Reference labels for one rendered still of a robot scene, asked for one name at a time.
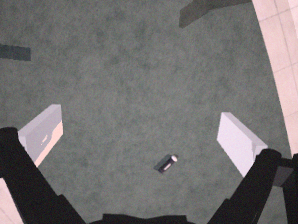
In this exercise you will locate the black aa battery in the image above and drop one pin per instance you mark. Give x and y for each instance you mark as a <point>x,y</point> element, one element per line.
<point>167,164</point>

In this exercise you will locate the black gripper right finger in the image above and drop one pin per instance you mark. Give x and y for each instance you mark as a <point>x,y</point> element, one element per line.
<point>261,172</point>

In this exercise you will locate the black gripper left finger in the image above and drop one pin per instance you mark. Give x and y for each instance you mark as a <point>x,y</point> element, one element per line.
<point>34,198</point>

